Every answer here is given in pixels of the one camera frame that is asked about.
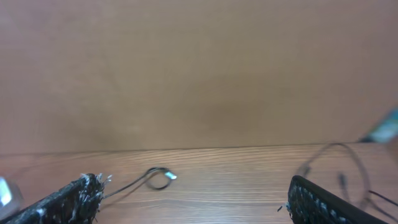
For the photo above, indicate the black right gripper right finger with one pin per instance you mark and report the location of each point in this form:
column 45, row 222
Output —
column 309, row 203

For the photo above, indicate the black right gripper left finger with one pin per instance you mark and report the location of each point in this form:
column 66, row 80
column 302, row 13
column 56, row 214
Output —
column 76, row 203

